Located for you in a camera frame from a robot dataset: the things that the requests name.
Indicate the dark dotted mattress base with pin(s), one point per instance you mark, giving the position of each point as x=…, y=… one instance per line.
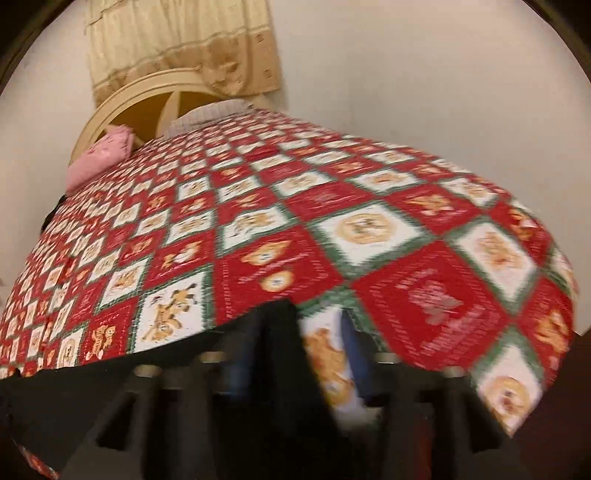
x=555, y=440

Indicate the beige window curtain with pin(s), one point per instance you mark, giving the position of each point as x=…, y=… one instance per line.
x=230, y=44

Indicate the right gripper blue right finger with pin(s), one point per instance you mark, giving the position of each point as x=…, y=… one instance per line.
x=433, y=425

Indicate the pink folded blanket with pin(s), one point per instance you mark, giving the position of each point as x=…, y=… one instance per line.
x=112, y=148

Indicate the red teddy bear bedspread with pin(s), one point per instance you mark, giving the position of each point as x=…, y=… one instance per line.
x=440, y=266

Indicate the black clothing heap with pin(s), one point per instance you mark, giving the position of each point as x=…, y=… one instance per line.
x=52, y=214

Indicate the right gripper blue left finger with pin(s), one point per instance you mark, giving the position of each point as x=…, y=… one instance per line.
x=158, y=424

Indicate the black pants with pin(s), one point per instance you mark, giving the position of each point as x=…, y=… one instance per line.
x=50, y=412

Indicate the striped pillow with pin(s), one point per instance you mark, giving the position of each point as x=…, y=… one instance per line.
x=206, y=114

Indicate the cream wooden headboard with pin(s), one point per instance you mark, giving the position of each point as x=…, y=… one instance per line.
x=148, y=106

